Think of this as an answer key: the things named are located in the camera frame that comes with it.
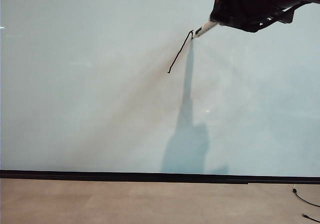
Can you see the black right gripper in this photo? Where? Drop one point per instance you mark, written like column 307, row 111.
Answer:
column 252, row 2

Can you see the black whiteboard bottom rail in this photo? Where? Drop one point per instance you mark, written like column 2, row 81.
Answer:
column 150, row 176

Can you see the white black whiteboard marker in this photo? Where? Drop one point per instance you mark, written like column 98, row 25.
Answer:
column 205, row 28

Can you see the large white glass whiteboard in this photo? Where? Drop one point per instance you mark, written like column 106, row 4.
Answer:
column 75, row 84

